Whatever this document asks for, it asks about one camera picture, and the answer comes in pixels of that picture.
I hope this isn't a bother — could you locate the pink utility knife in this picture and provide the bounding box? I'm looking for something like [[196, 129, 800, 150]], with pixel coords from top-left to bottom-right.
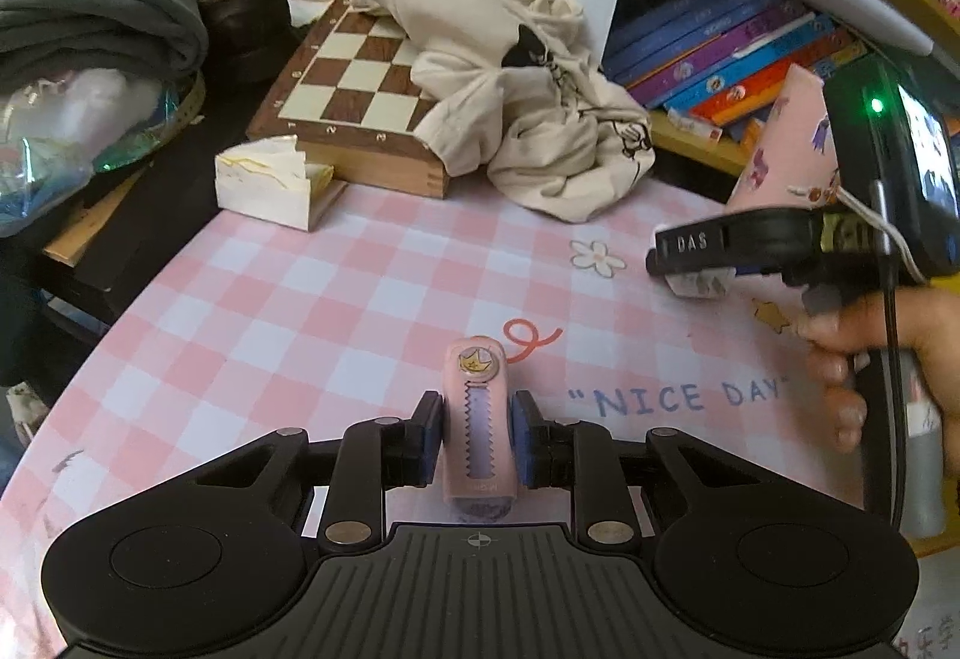
[[439, 336, 519, 522]]

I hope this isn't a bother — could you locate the person's right hand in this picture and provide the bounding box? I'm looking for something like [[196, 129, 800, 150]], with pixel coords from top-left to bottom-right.
[[796, 279, 960, 456]]

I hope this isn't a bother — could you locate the pink sticker cylinder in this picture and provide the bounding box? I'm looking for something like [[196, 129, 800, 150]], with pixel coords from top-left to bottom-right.
[[724, 65, 839, 212]]

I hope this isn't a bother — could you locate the row of books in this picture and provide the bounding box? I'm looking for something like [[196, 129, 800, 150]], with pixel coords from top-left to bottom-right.
[[602, 0, 867, 134]]

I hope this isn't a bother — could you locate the white paper box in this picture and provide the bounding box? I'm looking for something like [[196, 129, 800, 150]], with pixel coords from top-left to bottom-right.
[[215, 134, 347, 232]]

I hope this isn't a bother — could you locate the yellow cardboard box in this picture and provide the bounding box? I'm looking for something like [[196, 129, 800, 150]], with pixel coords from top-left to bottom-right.
[[908, 528, 960, 558]]

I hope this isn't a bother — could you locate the wooden chess board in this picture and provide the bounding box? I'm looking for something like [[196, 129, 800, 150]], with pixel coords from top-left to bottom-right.
[[247, 0, 449, 200]]

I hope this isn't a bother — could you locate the beige cloth bag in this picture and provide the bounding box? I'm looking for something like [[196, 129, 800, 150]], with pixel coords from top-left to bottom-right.
[[350, 0, 654, 224]]

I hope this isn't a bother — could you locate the iridescent plastic bag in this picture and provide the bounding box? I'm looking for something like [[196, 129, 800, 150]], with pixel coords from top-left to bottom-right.
[[2, 68, 206, 237]]

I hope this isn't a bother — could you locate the grey folded clothing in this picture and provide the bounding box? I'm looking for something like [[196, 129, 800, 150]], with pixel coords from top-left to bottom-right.
[[2, 0, 208, 92]]

